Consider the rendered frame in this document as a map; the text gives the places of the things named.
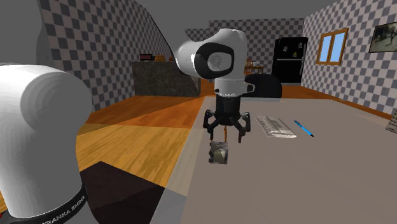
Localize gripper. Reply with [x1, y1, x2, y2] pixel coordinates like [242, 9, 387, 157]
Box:
[202, 94, 252, 144]

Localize small green grey box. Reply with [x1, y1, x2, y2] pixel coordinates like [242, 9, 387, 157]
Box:
[208, 141, 229, 165]

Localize folded grey newspaper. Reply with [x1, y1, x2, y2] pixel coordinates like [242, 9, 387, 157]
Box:
[254, 115, 297, 139]

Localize black round chair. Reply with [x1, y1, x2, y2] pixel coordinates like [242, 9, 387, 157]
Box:
[244, 73, 283, 99]

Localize wooden chair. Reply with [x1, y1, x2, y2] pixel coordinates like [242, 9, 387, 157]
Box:
[244, 57, 265, 76]

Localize blue pen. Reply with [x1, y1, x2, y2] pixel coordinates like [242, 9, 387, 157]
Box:
[293, 120, 315, 138]

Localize dark stone kitchen counter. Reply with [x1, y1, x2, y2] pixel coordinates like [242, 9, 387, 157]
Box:
[132, 53, 203, 97]

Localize black refrigerator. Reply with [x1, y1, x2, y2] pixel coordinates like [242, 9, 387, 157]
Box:
[271, 36, 309, 85]

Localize wooden framed window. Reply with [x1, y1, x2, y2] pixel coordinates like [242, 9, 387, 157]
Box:
[316, 27, 350, 66]

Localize grey ribbed flat object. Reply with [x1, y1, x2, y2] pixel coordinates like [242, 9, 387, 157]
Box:
[385, 108, 397, 134]

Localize dark framed wall picture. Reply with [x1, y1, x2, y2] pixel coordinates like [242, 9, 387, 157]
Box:
[368, 21, 397, 53]

